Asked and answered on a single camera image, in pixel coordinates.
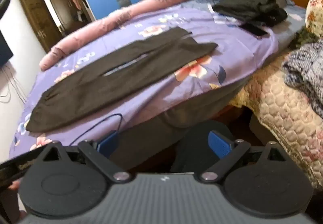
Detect black pants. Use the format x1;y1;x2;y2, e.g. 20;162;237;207
25;26;219;133

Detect black phone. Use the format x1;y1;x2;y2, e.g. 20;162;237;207
238;22;270;38

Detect black television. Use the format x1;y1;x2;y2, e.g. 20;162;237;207
0;29;14;68

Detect purple floral bedsheet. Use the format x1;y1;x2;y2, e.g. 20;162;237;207
9;3;279;161

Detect pink rolled quilt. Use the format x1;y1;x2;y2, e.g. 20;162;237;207
39;0;205;71

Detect blue cable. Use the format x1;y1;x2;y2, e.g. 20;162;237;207
69;113;123;147

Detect brown wooden door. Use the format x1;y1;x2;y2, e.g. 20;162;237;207
17;0;63;54

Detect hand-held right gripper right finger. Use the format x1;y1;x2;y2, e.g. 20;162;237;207
200;131;284;183

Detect beige floral quilted cover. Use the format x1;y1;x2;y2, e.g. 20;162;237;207
235;0;323;189

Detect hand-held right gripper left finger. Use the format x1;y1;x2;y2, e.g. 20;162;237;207
42;131;132;184

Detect grey knit sweater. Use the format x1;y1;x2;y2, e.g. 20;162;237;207
282;37;323;118

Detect folded black clothes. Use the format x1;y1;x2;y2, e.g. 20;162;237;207
213;0;288;28

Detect black round object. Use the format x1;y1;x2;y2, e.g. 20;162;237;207
0;0;12;21

